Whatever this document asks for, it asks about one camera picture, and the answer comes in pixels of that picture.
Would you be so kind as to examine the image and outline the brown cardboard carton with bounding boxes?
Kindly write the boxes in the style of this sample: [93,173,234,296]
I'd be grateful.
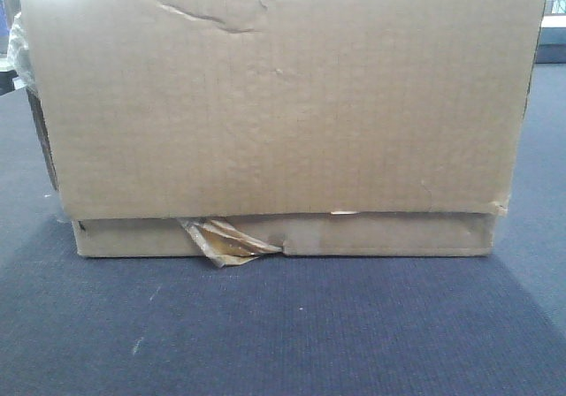
[11,0,545,266]

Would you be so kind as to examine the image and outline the dark grey conveyor belt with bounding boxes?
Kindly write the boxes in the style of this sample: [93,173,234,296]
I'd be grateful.
[1,65,565,395]

